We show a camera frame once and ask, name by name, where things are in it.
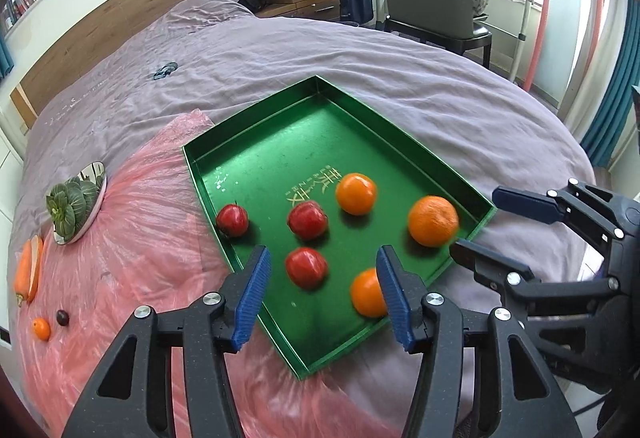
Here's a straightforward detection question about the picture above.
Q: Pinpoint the orange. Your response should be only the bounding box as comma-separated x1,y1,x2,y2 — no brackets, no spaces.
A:
408,195,460,248
349,268,387,319
32,317,51,342

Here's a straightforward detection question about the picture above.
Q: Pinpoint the red apple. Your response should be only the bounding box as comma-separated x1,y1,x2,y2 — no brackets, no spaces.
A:
285,247,329,291
215,204,250,237
286,201,329,241

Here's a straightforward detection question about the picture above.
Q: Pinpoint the dark purple plum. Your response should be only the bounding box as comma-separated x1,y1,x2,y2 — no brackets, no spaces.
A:
55,310,70,327

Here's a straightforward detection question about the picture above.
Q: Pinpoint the orange small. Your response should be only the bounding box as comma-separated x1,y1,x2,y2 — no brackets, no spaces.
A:
335,172,378,216

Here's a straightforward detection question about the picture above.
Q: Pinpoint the right teal curtain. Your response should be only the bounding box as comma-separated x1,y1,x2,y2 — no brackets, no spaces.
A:
580,0,639,167

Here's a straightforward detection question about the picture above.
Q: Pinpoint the teal curtain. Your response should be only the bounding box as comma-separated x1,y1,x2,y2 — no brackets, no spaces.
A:
0,36,14,79
580,0,639,167

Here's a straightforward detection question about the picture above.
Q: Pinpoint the pink plastic sheet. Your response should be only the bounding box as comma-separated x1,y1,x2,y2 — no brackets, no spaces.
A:
13,111,399,437

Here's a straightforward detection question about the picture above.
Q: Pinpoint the pink hula hoop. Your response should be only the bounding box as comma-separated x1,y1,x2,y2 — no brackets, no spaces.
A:
522,0,550,92

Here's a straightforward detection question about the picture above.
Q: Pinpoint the green rectangular tray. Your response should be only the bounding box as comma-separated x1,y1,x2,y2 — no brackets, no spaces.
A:
181,74,498,381

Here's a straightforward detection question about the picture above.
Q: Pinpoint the green bok choy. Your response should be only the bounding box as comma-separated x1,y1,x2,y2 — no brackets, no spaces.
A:
46,177,102,244

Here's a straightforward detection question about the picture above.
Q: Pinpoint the orange oval dish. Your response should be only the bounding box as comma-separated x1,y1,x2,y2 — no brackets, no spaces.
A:
26,235,43,303

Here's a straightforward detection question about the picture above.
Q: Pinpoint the white patterned plate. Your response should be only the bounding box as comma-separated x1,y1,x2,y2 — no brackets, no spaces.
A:
46,161,107,245

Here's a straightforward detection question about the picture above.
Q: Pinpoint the orange carrot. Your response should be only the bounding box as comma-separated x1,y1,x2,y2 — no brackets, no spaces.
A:
13,239,32,306

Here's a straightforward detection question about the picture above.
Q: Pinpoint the small dark object on bed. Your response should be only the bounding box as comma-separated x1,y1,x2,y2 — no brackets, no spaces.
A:
152,62,178,80

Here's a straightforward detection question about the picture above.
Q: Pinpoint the dark blue tote bag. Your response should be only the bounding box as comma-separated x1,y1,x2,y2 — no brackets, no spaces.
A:
338,0,373,26

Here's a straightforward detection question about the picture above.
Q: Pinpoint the wooden headboard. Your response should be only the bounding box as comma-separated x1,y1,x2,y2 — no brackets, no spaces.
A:
10,0,183,129

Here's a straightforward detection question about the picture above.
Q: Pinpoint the left teal curtain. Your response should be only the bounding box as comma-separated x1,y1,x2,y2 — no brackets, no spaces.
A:
0,36,14,79

